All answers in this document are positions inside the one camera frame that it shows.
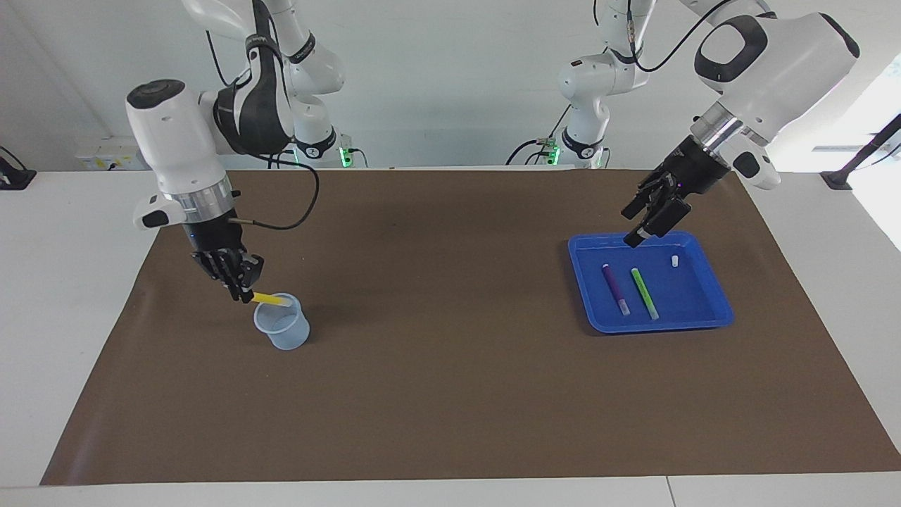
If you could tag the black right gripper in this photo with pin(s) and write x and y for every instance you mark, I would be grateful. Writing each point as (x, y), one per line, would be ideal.
(697, 169)

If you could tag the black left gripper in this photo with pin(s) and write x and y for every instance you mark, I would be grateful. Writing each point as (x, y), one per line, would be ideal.
(215, 236)

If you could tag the yellow pen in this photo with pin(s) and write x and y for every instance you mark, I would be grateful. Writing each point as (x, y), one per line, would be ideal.
(271, 298)

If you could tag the green pen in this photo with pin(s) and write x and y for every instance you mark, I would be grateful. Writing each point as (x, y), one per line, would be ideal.
(644, 292)

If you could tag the purple pen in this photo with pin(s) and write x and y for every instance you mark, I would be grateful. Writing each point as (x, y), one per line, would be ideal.
(614, 287)

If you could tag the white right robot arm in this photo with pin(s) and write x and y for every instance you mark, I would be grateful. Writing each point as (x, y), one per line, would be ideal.
(169, 141)

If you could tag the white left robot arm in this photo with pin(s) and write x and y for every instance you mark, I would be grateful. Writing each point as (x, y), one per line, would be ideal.
(788, 77)

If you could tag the blue plastic tray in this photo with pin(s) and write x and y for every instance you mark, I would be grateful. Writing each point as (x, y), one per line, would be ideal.
(690, 296)

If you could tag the clear plastic cup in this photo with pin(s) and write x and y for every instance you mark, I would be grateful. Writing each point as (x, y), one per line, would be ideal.
(288, 338)

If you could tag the green lit base connector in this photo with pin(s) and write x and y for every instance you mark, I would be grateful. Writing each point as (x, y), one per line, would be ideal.
(345, 156)
(550, 151)

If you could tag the black clamp stand with rod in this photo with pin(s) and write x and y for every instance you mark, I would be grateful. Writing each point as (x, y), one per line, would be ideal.
(838, 179)

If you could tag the brown table mat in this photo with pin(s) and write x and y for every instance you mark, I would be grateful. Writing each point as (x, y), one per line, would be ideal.
(450, 387)

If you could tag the white wall outlet box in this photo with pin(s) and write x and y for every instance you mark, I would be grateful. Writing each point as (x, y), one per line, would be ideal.
(105, 153)

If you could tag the black table clamp mount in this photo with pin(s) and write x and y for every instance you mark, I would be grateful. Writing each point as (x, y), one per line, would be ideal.
(14, 177)

